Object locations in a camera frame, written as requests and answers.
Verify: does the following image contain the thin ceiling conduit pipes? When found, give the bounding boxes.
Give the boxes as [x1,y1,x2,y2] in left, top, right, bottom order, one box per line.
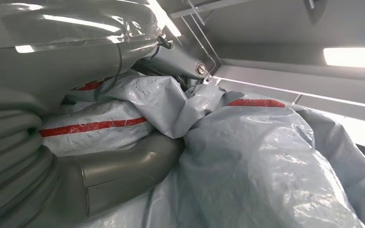
[181,0,223,74]

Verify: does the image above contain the ceiling light panel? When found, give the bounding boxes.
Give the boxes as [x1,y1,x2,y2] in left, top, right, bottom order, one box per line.
[323,47,365,69]
[144,0,183,38]

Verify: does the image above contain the grey plastic parcel red stripe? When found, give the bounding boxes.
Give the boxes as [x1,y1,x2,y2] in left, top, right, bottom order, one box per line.
[38,69,365,228]

